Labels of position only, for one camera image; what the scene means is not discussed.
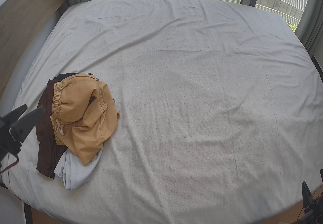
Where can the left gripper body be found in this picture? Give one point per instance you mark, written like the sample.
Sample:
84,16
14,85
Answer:
7,139

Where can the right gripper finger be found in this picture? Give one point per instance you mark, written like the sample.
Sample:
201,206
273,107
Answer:
321,177
306,195

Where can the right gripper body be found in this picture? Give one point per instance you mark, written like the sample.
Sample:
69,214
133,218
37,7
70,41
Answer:
315,207

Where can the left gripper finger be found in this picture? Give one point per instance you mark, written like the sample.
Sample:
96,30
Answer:
29,123
15,115

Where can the tan shorts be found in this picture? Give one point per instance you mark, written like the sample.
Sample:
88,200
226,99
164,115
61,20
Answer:
85,122

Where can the bed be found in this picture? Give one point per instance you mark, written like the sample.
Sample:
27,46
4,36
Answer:
191,96

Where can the dark brown garment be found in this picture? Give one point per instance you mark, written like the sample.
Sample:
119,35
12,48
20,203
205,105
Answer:
45,147

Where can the dark grey garment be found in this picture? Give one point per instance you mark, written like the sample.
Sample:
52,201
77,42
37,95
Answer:
65,75

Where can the pale blue garment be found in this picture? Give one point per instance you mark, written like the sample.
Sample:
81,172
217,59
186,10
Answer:
75,172

